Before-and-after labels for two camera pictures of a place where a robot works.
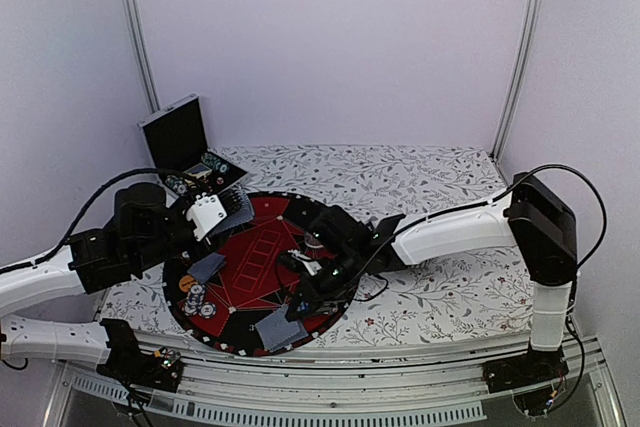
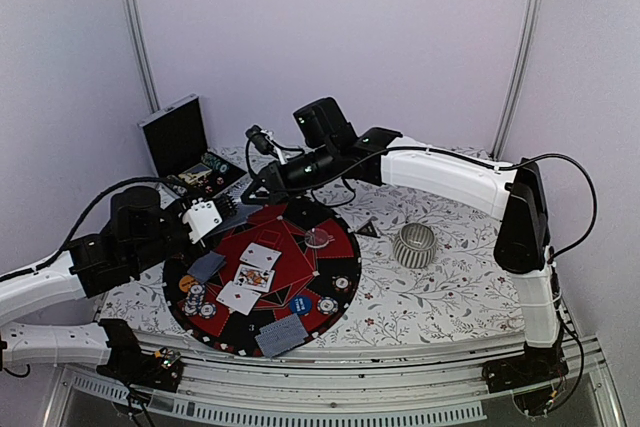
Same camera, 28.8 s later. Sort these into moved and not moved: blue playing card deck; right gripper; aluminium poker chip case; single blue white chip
Moved: right gripper
Not moved: aluminium poker chip case; blue playing card deck; single blue white chip
